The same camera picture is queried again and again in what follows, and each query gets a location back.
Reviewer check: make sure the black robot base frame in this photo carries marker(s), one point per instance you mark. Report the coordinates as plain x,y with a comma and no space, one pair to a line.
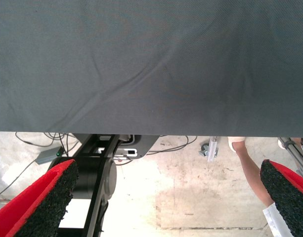
97,177

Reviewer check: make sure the grey caster wheel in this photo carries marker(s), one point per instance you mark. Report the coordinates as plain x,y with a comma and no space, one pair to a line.
204,151

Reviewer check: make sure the person bare lower leg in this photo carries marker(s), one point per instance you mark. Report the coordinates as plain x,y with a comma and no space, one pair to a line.
252,175

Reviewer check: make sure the white garment hem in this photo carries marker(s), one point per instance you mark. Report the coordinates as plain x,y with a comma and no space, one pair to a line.
274,222

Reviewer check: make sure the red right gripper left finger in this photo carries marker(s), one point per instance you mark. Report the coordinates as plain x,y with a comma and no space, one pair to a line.
30,209

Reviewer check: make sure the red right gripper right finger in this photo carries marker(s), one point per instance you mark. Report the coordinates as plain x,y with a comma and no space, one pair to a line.
292,197

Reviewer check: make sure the aluminium profile bar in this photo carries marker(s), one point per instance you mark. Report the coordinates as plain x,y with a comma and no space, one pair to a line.
213,149

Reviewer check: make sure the grey power adapter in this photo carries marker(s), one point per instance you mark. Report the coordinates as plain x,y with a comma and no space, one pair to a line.
48,155

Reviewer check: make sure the dark grey table cloth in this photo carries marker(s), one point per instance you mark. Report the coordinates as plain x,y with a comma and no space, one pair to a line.
151,61

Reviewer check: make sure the grey metal stand leg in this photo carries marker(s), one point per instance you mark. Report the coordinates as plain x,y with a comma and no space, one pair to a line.
295,154

